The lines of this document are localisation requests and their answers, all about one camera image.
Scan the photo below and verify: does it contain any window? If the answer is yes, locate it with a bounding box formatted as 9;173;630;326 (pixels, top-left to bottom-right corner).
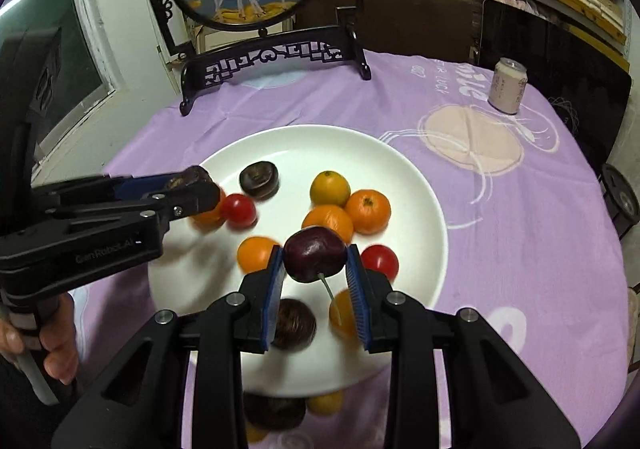
0;0;118;145

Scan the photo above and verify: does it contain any pink cloth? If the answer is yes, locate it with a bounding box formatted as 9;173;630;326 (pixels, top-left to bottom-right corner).
487;0;538;12

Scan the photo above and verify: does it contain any black round stool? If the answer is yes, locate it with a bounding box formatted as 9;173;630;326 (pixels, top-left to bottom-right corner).
600;163;640;240

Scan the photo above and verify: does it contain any dark wrinkled passion fruit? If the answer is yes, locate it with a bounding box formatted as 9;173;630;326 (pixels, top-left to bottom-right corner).
243;391;307;431
238;160;281;201

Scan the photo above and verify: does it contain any white oval plate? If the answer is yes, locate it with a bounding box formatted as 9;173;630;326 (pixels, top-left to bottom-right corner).
147;124;448;397

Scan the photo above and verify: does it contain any red cherry tomato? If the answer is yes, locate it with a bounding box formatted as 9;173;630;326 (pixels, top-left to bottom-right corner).
221;194;258;230
360;244;400;281

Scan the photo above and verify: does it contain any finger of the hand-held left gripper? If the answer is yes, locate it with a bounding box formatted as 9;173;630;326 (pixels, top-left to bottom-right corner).
45;182;222;252
32;174;173;212

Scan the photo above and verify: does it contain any purple printed blanket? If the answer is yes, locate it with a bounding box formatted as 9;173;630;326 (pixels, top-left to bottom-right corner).
65;46;633;449

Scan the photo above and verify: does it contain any dark maroon fruit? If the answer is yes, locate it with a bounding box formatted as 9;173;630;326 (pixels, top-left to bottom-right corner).
271;298;318;350

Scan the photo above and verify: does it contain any white door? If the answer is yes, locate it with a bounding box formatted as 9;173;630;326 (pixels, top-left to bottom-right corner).
70;0;201;95

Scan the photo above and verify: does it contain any small orange mandarin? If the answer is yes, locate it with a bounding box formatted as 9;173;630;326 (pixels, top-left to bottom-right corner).
345;189;392;235
309;170;351;208
237;236;282;275
301;204;355;242
328;288;360;341
191;202;227;230

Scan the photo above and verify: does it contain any dark purple cherry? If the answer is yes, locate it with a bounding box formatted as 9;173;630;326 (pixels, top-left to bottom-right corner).
283;226;348;322

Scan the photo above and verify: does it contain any cardboard box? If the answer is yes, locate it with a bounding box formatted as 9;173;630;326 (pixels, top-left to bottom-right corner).
191;19;296;55

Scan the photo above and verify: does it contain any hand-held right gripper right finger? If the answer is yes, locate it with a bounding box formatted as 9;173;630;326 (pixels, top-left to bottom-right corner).
346;244;583;449

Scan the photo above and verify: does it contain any pale drink can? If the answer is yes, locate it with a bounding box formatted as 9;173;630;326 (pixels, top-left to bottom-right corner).
487;58;528;116

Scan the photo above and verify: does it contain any person's left hand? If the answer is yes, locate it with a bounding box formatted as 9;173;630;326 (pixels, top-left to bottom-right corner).
0;291;80;386

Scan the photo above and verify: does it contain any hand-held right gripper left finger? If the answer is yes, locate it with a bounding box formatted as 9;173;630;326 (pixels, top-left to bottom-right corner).
50;244;287;449

